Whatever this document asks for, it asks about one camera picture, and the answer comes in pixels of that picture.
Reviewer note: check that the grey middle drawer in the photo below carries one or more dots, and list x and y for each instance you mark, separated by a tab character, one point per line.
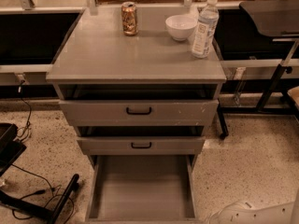
149	145

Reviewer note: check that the clear plastic water bottle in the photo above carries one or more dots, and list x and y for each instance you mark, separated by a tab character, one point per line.
207	22

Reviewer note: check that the gold soda can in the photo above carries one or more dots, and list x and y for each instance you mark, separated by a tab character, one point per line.
129	18

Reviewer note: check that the grey top drawer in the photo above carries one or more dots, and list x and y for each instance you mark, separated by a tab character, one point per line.
139	113

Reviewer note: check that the black stand base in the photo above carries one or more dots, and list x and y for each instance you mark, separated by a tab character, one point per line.
17	197

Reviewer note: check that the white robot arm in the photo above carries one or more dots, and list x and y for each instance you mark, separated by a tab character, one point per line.
243	212

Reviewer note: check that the grey drawer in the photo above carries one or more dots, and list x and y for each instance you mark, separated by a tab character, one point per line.
149	145
139	113
154	189

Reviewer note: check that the black side table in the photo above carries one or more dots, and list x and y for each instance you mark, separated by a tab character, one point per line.
257	45

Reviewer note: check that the grey bottom drawer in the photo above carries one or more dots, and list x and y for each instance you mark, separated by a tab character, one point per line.
154	189

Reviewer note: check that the white bowl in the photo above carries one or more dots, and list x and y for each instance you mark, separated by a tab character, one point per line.
180	27

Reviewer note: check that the grey drawer cabinet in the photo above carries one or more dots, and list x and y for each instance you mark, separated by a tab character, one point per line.
100	63

